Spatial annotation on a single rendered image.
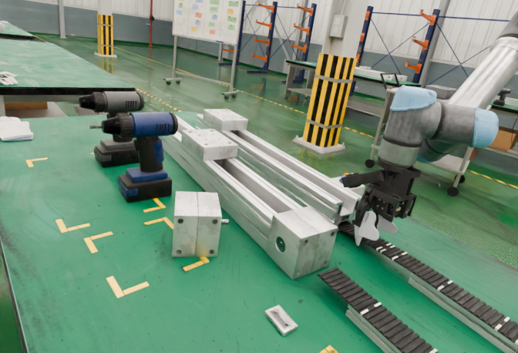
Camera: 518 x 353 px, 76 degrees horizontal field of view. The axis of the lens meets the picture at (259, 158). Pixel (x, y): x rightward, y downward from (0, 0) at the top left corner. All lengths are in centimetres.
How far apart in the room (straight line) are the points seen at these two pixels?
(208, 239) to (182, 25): 641
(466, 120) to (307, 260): 40
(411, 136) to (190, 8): 632
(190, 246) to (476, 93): 72
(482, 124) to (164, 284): 65
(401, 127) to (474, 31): 794
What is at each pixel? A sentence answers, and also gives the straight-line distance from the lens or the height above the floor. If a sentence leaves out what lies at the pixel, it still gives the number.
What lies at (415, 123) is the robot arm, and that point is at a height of 109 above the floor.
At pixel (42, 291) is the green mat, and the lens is 67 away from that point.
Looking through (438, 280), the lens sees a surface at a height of 81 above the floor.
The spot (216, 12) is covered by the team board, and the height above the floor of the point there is 145.
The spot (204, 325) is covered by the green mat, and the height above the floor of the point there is 78.
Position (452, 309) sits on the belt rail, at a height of 79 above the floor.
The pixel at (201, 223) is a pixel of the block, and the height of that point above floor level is 86.
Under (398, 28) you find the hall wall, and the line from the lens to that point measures 924.
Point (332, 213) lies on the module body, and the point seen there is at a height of 84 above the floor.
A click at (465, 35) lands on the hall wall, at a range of 862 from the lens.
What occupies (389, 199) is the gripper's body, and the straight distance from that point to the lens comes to 74.
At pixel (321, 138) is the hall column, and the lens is 407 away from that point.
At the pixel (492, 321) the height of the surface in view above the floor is 81.
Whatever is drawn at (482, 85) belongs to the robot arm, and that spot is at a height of 117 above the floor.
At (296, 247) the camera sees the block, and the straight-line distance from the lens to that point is 65.
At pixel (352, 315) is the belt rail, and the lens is 64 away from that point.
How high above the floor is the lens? 121
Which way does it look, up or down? 20 degrees down
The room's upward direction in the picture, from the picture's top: 8 degrees clockwise
